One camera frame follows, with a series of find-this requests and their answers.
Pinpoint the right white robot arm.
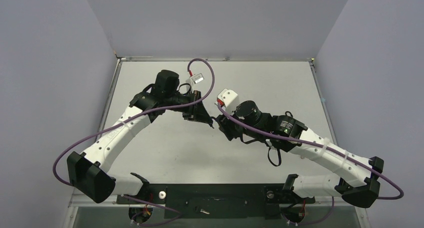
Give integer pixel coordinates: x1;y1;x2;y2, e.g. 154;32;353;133
215;100;384;208

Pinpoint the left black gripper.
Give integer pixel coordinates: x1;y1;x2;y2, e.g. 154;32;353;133
165;90;213;124

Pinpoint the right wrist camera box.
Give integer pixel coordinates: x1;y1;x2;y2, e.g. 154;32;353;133
217;89;240;114

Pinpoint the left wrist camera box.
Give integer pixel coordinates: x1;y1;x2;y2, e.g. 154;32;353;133
186;73;204;88

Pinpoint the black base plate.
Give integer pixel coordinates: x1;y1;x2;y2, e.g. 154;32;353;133
116;183;316;219

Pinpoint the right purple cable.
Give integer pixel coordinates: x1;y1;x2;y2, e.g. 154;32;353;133
215;102;405;200

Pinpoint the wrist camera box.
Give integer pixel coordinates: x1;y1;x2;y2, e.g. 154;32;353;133
217;89;240;114
186;73;204;88

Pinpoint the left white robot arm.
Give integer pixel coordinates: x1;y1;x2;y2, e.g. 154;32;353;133
66;70;213;203

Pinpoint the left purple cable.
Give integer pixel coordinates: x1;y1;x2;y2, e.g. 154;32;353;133
52;58;216;187

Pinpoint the purple cable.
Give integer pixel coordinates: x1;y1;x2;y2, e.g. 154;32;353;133
52;58;216;187
215;102;405;200

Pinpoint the aluminium table edge rail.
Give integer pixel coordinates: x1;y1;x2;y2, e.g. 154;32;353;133
97;58;122;132

